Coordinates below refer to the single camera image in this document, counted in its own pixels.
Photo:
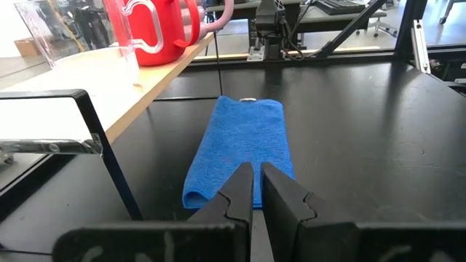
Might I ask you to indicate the blue towel cloth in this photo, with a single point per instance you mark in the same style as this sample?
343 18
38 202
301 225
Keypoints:
240 145

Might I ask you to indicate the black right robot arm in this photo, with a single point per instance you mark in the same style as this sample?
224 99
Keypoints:
267 22

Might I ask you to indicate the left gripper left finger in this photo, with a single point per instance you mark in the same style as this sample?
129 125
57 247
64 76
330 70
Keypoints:
236 196

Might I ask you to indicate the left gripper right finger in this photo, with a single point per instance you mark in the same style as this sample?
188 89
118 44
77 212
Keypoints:
284 218

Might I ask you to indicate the black aluminium table frame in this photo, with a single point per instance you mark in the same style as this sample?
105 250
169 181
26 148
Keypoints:
364 54

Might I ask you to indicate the clear glass cup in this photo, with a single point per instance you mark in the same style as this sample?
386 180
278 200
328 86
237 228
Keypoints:
91 36

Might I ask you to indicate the wooden shelf with black frame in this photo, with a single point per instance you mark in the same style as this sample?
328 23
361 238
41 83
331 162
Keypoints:
120 83

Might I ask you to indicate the office chair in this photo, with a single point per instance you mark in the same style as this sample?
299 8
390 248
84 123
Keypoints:
380 22

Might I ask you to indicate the black keyboard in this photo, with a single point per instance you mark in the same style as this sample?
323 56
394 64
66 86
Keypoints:
338 5

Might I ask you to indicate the cardboard box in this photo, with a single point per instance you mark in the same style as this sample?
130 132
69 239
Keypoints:
27 47

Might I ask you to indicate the silver frame bracket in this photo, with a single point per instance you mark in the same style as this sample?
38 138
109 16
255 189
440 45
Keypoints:
420 47

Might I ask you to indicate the pink ribbed ceramic mug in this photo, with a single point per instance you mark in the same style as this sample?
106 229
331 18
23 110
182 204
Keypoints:
230 14

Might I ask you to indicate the red plastic mug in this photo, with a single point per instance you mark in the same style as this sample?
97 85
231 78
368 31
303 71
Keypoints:
167 32

